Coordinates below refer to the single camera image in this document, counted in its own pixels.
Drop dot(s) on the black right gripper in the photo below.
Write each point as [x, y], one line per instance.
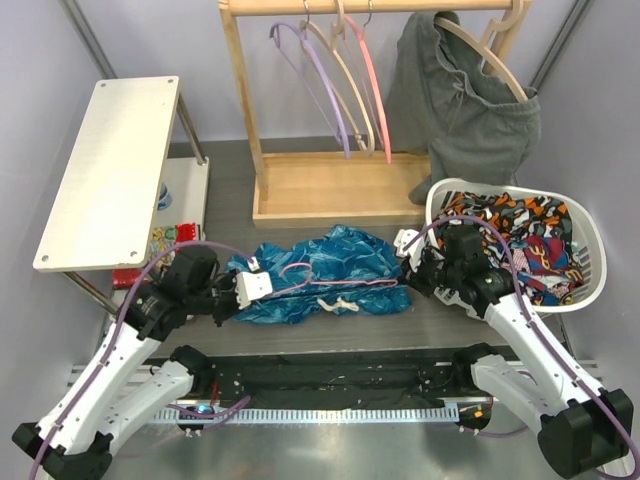
[417, 279]

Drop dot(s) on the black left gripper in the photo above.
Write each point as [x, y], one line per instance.
[230, 279]

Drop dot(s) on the pink wire hanger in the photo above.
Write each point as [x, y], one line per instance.
[310, 281]

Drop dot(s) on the blue patterned shorts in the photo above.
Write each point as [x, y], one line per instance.
[343, 253]

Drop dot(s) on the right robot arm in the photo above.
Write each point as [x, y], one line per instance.
[578, 423]

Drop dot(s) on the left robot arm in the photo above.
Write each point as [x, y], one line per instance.
[80, 436]

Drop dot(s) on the beige wooden hanger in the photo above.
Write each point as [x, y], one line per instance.
[365, 139]

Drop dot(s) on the grey shorts on hanger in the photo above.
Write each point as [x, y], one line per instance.
[441, 104]

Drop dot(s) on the light wooden hanger with shorts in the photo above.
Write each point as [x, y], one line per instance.
[495, 34]

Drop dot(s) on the pink plastic hanger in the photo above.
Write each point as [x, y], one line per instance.
[373, 80]

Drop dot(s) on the red colourful book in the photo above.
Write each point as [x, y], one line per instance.
[161, 239]

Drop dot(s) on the colourful patterned clothes in basket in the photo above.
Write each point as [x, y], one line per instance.
[539, 233]

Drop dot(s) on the blue white cup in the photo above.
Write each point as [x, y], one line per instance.
[164, 199]

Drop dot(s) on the wooden clothes rack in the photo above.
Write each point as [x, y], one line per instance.
[313, 189]

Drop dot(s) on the white two-tier side table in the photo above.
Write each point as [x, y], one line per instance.
[135, 135]

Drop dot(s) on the white laundry basket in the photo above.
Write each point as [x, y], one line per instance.
[586, 237]

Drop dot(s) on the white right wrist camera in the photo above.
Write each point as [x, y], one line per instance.
[409, 245]

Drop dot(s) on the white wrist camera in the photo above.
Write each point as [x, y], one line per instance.
[409, 245]
[252, 285]

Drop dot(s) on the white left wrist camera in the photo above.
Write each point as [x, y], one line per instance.
[252, 285]

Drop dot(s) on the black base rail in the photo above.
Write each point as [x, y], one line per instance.
[358, 380]

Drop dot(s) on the white slotted cable duct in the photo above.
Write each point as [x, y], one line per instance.
[447, 414]

